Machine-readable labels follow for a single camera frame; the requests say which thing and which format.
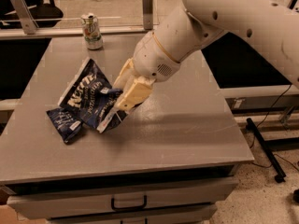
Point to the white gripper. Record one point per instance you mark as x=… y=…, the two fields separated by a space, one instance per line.
x=151 y=61

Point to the blue potato chip bag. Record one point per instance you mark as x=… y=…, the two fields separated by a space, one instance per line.
x=90 y=97

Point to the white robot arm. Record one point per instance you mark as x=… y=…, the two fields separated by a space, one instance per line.
x=270 y=29

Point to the blue rxbar blueberry wrapper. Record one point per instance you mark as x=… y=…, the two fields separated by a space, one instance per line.
x=65 y=123

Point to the green white soda can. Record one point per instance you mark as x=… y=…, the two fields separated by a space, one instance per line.
x=91 y=32

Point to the black office chair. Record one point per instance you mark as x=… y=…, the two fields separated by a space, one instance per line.
x=44 y=11

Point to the glass divider panel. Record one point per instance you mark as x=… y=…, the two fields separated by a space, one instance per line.
x=111 y=13

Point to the black floor stand leg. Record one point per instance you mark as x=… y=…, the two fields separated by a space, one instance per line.
x=280 y=176

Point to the grey upper cabinet drawer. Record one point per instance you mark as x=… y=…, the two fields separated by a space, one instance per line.
x=97 y=201

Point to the grey cabinet drawer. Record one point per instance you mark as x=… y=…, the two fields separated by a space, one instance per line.
x=97 y=201
x=186 y=214

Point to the grey lower cabinet drawer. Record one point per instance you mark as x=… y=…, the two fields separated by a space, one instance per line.
x=186 y=214

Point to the middle metal glass bracket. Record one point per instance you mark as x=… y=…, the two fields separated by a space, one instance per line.
x=147 y=7

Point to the metal glass bracket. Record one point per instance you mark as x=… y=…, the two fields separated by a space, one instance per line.
x=147 y=7
x=28 y=24

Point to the left metal glass bracket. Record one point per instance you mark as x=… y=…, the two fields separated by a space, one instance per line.
x=28 y=24

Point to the black drawer handle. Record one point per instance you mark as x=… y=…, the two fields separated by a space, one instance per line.
x=130 y=205

